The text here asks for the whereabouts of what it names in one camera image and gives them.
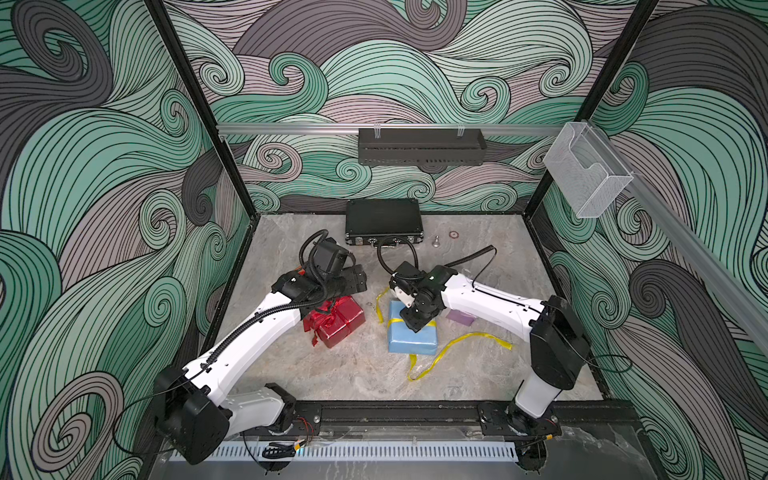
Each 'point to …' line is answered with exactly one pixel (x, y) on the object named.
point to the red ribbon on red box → (324, 316)
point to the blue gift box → (403, 339)
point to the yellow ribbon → (431, 324)
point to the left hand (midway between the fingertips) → (354, 276)
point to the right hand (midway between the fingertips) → (411, 322)
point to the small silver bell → (436, 243)
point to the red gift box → (334, 320)
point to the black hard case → (368, 221)
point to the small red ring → (453, 234)
